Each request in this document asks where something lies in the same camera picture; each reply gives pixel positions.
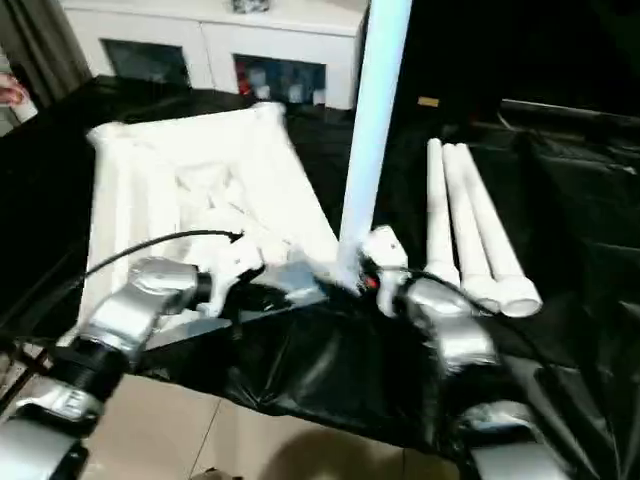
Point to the white plastic table leg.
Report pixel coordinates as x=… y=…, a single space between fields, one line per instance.
x=470 y=230
x=372 y=130
x=440 y=220
x=505 y=250

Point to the dark object on cabinet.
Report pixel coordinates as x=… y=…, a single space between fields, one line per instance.
x=252 y=5

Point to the white plastic table top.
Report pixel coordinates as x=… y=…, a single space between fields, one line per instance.
x=200 y=180

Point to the white cabinet with glass doors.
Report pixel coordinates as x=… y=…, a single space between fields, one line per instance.
x=200 y=30

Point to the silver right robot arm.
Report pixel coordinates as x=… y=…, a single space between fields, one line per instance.
x=460 y=350

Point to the small tan label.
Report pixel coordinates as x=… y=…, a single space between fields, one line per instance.
x=429 y=101

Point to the black plastic mat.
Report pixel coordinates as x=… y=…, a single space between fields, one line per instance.
x=560 y=230

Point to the red clothes hangers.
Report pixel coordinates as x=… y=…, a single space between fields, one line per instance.
x=12 y=90

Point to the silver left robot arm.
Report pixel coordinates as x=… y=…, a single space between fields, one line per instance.
x=110 y=330

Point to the large black screen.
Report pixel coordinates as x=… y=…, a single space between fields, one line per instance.
x=530 y=50

